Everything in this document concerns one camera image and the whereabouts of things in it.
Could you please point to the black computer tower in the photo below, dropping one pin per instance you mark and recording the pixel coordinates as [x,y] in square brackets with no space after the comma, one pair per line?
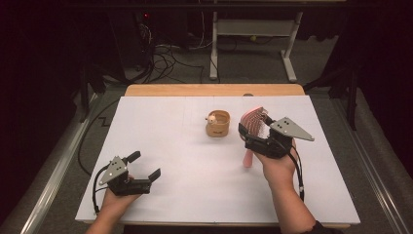
[130,39]

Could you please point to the pink hairbrush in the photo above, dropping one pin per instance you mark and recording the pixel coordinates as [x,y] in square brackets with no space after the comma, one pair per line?
[253,122]

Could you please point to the aluminium rail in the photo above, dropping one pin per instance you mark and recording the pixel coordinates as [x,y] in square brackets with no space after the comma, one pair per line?
[373,182]
[55,175]

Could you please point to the person's right hand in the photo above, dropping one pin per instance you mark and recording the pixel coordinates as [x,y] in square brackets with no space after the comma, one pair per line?
[279,170]

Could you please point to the black stand leg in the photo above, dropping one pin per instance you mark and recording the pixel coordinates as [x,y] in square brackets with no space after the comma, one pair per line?
[350,94]
[89,84]

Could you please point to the person's left hand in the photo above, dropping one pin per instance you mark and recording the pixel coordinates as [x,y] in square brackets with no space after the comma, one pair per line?
[117,201]

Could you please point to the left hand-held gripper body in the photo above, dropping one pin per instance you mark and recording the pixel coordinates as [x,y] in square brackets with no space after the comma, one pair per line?
[112,170]

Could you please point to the white board sheet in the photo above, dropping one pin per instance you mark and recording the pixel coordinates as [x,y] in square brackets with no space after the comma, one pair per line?
[162,130]

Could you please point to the white metal stand frame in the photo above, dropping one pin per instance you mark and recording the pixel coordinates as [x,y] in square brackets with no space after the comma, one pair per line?
[253,27]

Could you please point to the tan cup with small figurine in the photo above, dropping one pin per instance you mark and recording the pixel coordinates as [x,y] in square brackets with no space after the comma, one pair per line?
[218,128]

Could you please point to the small yellow-green ball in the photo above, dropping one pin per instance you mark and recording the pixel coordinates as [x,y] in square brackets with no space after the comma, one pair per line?
[253,38]

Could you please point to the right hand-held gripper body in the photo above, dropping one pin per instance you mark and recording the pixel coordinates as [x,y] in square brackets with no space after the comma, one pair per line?
[289,128]

